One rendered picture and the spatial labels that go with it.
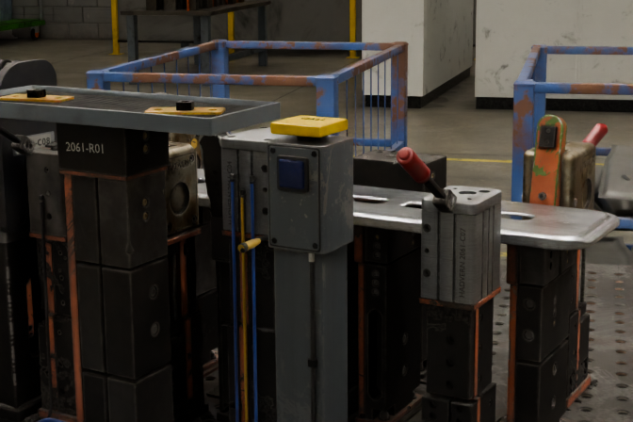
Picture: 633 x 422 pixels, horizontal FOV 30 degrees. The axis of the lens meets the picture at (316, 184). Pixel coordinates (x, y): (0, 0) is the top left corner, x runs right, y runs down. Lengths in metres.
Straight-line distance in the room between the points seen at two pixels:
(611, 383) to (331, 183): 0.74
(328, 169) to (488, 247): 0.25
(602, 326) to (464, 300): 0.76
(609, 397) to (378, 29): 7.95
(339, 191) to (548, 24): 8.26
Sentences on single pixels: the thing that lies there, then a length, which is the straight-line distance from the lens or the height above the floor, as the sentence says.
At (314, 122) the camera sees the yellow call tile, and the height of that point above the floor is 1.16.
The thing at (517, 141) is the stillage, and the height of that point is 0.78.
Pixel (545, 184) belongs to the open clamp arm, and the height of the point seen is 1.02.
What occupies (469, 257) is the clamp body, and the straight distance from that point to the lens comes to 1.31.
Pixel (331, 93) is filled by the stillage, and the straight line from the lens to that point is 3.50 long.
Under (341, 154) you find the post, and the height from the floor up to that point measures 1.13.
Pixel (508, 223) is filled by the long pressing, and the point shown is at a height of 1.00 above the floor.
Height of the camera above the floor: 1.34
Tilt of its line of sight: 12 degrees down
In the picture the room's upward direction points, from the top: 1 degrees counter-clockwise
